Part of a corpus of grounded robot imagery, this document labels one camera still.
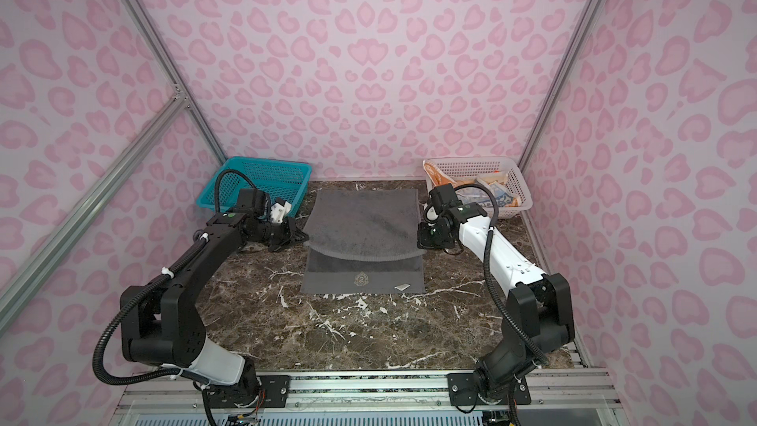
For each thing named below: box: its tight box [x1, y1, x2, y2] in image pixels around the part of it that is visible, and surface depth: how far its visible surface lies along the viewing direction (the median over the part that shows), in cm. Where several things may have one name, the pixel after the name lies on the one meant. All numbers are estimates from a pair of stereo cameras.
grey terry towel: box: [300, 188, 427, 295], surface depth 94 cm
